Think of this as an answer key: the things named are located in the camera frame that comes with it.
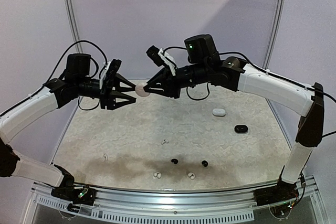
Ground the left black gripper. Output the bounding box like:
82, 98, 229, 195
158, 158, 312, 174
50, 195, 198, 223
76, 73, 138, 110

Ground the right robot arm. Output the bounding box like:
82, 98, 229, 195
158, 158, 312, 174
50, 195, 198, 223
144, 34, 324, 201

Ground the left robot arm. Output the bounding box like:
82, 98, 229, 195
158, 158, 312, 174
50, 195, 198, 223
1, 54, 136, 200

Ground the white earbud charging case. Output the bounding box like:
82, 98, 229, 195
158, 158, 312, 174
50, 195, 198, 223
212, 108, 226, 117

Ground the black earbud charging case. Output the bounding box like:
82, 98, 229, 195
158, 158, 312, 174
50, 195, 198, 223
234, 125, 248, 134

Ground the black earbud left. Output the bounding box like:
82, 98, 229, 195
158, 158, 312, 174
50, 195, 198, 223
171, 158, 179, 165

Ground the white earbud left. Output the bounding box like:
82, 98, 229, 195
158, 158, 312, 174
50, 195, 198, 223
153, 172, 162, 179

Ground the white earbud right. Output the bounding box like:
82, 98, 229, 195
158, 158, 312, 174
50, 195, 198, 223
188, 173, 195, 179

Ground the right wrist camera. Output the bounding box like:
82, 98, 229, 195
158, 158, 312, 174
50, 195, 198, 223
146, 45, 177, 76

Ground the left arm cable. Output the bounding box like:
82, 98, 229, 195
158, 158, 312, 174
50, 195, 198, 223
0, 40, 109, 117

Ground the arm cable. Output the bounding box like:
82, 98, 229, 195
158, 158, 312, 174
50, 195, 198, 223
164, 46, 336, 138
0, 40, 109, 117

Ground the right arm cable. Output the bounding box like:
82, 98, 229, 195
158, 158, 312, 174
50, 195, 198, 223
164, 46, 336, 138

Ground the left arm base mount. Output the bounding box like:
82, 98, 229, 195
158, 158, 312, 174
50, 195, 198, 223
51, 175, 97, 206

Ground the right aluminium frame post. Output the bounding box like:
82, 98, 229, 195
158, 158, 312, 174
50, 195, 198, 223
262, 0, 285, 69

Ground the aluminium frame post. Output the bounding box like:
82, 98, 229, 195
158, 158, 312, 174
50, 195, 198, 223
64, 0, 80, 42
262, 0, 285, 69

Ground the left aluminium frame post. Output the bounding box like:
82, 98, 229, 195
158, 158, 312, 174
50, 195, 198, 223
64, 0, 80, 42

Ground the aluminium front rail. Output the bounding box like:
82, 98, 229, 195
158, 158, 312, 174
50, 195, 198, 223
23, 176, 329, 223

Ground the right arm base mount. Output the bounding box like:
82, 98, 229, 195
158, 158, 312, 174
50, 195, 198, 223
254, 173, 306, 208

